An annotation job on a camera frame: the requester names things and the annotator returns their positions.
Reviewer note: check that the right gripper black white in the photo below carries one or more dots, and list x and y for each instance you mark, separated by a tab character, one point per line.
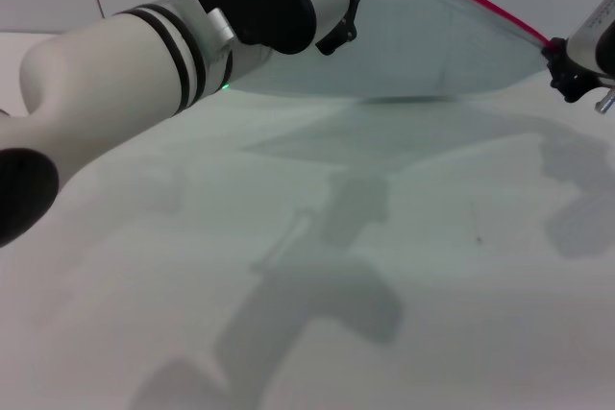
598	45

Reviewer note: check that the clear document bag red zipper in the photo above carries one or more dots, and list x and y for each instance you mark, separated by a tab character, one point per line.
432	45

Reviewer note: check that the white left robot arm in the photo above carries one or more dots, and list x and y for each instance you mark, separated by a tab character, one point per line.
96	79

